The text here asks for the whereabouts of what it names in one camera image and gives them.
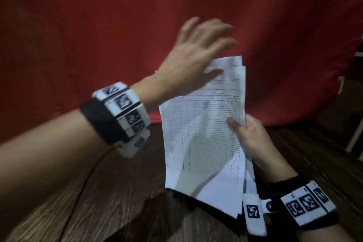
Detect person's right hand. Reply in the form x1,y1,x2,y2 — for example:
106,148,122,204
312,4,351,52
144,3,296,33
226,114,297,185

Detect person's left hand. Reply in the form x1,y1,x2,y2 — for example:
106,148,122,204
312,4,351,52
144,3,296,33
152,17,238,98

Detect white printed paper sheets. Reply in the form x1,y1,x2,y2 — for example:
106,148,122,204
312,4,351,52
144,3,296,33
158,56,259,220

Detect person's left forearm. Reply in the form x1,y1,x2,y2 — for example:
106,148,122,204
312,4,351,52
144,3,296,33
0,76,160,242

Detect person's right forearm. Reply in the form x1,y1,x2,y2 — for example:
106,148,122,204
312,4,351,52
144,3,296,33
293,220,355,242

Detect red cloth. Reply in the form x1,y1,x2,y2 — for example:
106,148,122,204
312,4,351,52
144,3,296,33
0,0,363,144

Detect black white right wrist tracker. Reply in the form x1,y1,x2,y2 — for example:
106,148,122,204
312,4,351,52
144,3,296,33
242,176,340,237

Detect black white wrist tracker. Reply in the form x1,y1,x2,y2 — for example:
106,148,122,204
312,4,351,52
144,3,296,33
79,81,152,159
242,176,340,237

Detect black white left wrist tracker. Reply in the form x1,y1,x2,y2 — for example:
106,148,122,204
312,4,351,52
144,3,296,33
79,81,152,159

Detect thin black cable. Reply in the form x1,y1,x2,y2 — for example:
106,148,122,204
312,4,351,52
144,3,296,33
57,148,114,242

